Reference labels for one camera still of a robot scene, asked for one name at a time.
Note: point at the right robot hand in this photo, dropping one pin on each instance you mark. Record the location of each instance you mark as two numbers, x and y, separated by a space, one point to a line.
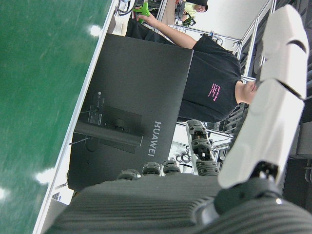
146 202

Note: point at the black monitor stand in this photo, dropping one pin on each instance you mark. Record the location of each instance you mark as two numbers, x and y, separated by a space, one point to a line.
109 134

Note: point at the black Huawei monitor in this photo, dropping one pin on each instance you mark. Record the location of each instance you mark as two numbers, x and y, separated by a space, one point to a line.
146 80

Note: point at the person in black t-shirt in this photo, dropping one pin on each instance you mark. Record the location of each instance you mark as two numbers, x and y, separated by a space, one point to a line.
212 73

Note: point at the green conveyor belt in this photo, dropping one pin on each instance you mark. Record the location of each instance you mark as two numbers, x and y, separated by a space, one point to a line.
36 97

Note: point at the person in yellow-green shirt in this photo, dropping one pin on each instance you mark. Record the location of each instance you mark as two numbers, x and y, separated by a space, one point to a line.
192 9

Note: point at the aluminium conveyor side rail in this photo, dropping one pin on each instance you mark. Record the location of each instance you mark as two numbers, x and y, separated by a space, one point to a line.
80 97

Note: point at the aluminium frame structure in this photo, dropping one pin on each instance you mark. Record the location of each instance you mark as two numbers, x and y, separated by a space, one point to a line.
251 36

